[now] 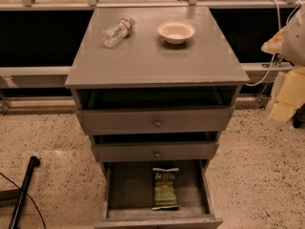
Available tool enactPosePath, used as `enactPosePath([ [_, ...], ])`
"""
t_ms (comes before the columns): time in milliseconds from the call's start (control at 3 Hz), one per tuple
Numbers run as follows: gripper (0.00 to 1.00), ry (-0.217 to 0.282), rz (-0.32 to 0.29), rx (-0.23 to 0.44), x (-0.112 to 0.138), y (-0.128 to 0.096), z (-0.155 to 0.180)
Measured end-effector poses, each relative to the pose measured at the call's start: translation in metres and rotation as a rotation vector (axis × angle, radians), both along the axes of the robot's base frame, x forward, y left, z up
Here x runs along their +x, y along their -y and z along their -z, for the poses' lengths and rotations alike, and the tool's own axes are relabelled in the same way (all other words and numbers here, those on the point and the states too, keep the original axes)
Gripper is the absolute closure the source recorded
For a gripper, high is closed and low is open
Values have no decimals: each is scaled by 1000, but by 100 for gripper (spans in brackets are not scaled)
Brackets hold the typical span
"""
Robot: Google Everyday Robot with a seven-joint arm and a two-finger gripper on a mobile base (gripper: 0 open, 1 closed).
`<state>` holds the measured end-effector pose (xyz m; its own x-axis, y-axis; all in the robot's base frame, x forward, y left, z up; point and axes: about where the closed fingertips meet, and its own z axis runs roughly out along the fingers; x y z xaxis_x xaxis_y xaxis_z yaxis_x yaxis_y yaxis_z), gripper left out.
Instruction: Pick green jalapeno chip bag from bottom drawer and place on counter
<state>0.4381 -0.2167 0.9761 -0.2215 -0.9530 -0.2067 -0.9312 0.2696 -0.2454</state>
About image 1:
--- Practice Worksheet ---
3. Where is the black stand leg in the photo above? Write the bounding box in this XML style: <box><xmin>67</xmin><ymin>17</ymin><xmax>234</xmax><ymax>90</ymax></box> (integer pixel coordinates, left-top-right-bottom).
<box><xmin>0</xmin><ymin>156</ymin><xmax>40</xmax><ymax>229</ymax></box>

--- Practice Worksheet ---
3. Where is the white paper bowl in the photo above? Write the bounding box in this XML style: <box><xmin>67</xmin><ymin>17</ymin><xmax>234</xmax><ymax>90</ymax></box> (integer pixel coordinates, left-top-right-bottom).
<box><xmin>157</xmin><ymin>21</ymin><xmax>195</xmax><ymax>45</ymax></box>

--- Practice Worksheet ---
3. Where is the grey open bottom drawer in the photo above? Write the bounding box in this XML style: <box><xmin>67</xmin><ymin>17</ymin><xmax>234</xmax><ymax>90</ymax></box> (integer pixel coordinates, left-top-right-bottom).
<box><xmin>93</xmin><ymin>160</ymin><xmax>222</xmax><ymax>229</ymax></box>

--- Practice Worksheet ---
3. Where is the green jalapeno chip bag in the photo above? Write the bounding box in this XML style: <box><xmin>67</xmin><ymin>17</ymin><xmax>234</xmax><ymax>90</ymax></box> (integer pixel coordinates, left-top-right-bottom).
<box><xmin>152</xmin><ymin>168</ymin><xmax>179</xmax><ymax>210</ymax></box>

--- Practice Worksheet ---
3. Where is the metal window railing frame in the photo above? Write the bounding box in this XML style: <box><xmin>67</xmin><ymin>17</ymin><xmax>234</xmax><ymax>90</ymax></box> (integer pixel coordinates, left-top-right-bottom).
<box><xmin>0</xmin><ymin>0</ymin><xmax>305</xmax><ymax>116</ymax></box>

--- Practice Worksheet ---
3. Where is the thin black floor cable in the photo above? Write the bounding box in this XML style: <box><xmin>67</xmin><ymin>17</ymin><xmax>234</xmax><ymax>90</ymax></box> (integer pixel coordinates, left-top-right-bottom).
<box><xmin>0</xmin><ymin>172</ymin><xmax>48</xmax><ymax>229</ymax></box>

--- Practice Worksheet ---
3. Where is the grey top drawer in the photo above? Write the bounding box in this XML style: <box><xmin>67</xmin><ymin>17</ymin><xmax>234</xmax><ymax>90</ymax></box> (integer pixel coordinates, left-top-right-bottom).
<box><xmin>76</xmin><ymin>107</ymin><xmax>234</xmax><ymax>135</ymax></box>

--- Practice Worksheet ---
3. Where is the grey wooden drawer cabinet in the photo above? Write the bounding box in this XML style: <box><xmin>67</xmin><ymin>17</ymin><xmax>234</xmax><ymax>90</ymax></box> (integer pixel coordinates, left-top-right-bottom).
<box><xmin>64</xmin><ymin>6</ymin><xmax>251</xmax><ymax>229</ymax></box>

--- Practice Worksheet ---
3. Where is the clear plastic water bottle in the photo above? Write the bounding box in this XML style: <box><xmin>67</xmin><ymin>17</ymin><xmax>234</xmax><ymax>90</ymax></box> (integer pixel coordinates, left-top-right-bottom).
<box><xmin>102</xmin><ymin>17</ymin><xmax>135</xmax><ymax>48</ymax></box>

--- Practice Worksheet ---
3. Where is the white hanging cable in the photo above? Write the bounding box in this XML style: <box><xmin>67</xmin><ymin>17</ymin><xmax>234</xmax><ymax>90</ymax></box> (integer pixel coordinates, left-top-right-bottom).
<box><xmin>244</xmin><ymin>0</ymin><xmax>303</xmax><ymax>88</ymax></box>

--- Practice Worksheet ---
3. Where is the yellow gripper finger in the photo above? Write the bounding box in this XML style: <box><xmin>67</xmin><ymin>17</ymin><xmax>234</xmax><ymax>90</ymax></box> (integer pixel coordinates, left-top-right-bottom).
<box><xmin>261</xmin><ymin>27</ymin><xmax>287</xmax><ymax>54</ymax></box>
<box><xmin>267</xmin><ymin>67</ymin><xmax>305</xmax><ymax>123</ymax></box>

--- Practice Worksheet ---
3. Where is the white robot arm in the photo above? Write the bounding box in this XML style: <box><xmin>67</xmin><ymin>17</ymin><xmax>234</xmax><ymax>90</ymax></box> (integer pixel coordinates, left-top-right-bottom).
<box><xmin>261</xmin><ymin>6</ymin><xmax>305</xmax><ymax>122</ymax></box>

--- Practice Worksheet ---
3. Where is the grey middle drawer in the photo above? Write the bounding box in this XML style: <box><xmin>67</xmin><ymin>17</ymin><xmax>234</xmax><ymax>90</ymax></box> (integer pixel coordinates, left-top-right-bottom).
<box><xmin>92</xmin><ymin>141</ymin><xmax>219</xmax><ymax>162</ymax></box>

